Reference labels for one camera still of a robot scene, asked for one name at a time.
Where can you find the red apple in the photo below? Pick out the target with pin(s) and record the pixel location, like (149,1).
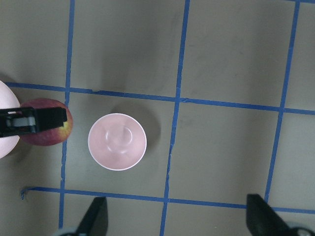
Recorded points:
(52,136)

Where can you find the pink bowl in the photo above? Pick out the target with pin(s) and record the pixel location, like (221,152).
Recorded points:
(117,142)

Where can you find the pink plate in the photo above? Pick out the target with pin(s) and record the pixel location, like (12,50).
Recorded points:
(8,100)

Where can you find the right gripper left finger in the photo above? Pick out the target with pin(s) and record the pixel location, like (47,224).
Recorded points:
(95,220)

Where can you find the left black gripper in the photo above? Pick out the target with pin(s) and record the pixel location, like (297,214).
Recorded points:
(23,121)

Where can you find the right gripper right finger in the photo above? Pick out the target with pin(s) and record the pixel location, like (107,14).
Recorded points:
(261,220)

